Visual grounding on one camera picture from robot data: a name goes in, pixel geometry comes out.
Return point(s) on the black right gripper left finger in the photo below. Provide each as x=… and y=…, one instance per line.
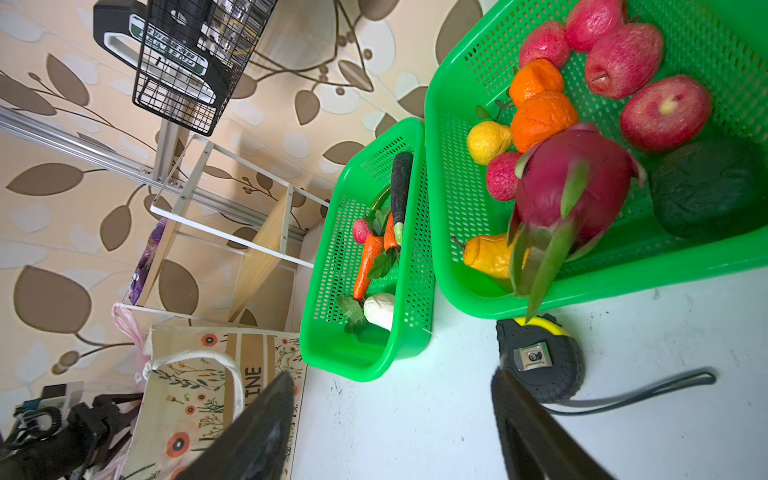
x=255, y=445

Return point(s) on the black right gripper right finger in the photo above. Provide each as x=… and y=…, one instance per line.
x=534, y=445

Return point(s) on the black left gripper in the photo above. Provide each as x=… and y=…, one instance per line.
x=59, y=436

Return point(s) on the cream floral tote bag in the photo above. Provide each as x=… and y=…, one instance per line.
x=189, y=397

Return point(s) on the pink plastic bag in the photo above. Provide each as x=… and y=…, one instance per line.
x=127, y=323

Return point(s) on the black yellow tape measure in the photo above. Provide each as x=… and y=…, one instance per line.
x=549, y=363

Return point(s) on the green vegetable basket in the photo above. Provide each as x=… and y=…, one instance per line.
x=328, y=342

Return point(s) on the purple fox's candy bag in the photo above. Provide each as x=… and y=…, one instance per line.
x=141, y=272

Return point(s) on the white cucumber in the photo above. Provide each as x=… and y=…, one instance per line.
x=378, y=310

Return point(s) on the yellow pear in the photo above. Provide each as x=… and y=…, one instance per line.
x=488, y=254

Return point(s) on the white wooden shelf rack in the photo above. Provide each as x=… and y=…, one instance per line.
x=261, y=255

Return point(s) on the orange carrot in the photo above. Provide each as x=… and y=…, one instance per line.
x=373, y=247

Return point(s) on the pink dragon fruit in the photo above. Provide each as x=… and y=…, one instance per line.
x=570, y=189

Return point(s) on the purple eggplant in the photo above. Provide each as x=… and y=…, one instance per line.
x=400, y=184

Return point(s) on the yellow lemon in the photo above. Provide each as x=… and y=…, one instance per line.
x=487, y=140

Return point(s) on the dark green avocado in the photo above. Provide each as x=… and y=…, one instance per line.
x=711, y=189

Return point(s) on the orange tangerine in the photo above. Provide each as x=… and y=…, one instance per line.
x=540, y=117

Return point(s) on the red apple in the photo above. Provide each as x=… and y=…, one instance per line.
x=666, y=114

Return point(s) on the black white tool set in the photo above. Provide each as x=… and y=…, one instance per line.
x=181, y=44

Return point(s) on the black wire wall basket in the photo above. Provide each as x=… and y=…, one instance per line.
x=247, y=24

